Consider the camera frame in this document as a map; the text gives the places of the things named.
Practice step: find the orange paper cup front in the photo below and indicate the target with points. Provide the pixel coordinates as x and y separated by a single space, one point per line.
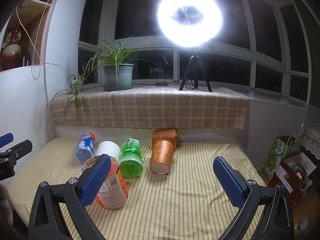
162 155

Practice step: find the white ring light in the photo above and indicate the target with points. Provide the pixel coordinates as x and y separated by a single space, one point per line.
189 23

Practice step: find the orange gold cup back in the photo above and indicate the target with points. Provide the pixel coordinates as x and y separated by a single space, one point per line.
165 134

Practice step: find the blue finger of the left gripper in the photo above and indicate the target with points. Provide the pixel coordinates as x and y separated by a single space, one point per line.
10 157
6 139

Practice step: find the green tea bottle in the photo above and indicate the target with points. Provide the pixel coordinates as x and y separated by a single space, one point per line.
130 160

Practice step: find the plaid beige cloth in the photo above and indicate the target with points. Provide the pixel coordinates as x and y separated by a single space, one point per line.
152 108

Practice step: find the red cardboard box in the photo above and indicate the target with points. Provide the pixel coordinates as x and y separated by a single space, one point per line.
297 173

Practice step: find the black cable inline controller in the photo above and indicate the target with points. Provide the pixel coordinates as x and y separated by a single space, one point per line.
160 84

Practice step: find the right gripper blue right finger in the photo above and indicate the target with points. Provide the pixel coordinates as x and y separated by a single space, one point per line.
276 221

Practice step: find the dark small bottle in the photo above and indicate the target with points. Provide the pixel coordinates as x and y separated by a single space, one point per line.
25 59

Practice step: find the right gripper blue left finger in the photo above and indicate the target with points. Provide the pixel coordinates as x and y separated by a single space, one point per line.
46 219

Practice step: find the blue orange label bottle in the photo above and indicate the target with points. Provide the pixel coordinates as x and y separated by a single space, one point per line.
85 148

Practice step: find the striped yellow bed sheet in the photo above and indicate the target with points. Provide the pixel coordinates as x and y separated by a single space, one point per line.
187 203

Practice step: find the green potted spider plant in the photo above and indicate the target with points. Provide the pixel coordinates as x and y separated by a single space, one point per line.
108 55

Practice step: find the white plastic cup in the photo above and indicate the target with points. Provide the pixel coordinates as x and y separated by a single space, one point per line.
109 148

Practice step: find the red white ceramic vase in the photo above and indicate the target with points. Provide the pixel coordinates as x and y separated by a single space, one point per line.
11 54

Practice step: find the orange label cup bottle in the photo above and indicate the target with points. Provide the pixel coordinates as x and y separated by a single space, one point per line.
114 192

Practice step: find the green white paper bag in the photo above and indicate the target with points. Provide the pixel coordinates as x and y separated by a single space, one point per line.
280 148

